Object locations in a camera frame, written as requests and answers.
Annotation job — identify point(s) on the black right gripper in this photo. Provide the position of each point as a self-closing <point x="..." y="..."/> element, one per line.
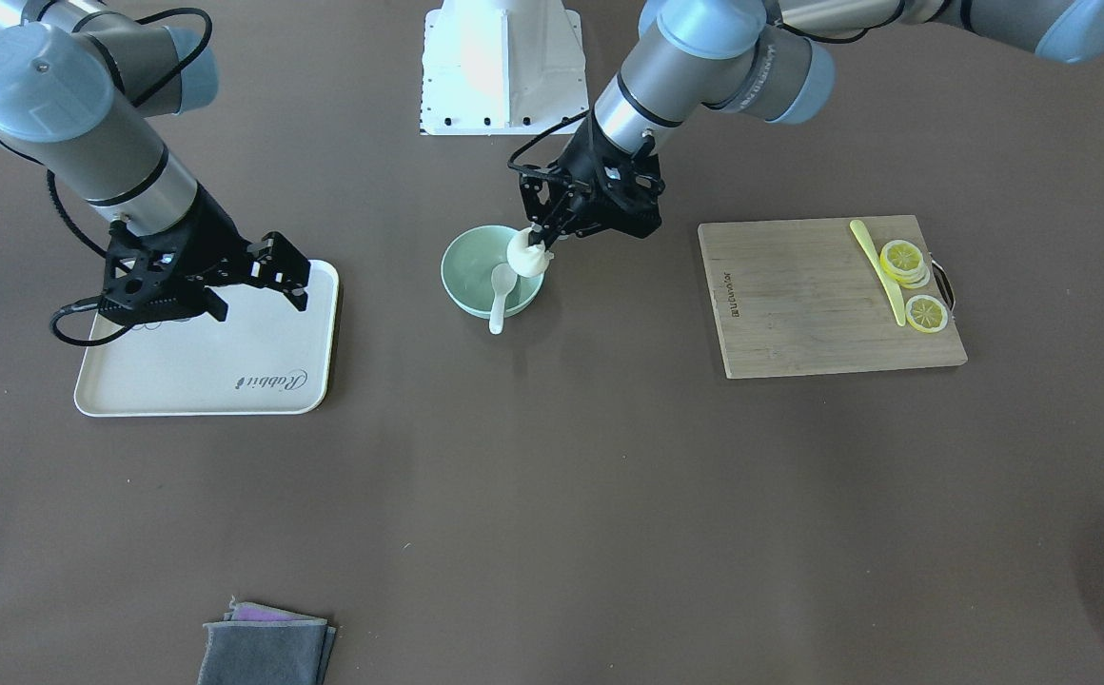
<point x="216" y="238"/>

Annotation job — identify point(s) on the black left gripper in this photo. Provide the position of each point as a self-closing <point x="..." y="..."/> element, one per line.
<point x="582" y="177"/>

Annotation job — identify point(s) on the white ceramic spoon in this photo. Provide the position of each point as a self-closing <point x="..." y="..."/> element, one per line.
<point x="503" y="279"/>

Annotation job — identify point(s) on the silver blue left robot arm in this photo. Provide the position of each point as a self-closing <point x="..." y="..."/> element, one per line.
<point x="767" y="59"/>

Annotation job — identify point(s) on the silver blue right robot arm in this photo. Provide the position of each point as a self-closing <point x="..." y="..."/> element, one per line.
<point x="78" y="84"/>

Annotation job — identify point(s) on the light green bowl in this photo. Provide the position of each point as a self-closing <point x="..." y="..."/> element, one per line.
<point x="468" y="262"/>

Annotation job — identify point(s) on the cream serving tray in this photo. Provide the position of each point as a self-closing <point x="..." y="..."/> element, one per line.
<point x="266" y="359"/>

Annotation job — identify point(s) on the wooden cutting board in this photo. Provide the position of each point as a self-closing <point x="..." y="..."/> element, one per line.
<point x="800" y="298"/>

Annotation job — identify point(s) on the yellow plastic knife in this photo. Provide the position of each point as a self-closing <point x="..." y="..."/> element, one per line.
<point x="891" y="287"/>

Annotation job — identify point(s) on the lemon slice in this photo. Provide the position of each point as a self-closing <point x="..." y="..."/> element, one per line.
<point x="927" y="314"/>
<point x="905" y="263"/>

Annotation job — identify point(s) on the grey folded cloth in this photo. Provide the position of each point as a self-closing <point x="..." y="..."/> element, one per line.
<point x="258" y="644"/>

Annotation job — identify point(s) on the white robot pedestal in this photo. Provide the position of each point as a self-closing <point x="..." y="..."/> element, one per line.
<point x="501" y="68"/>

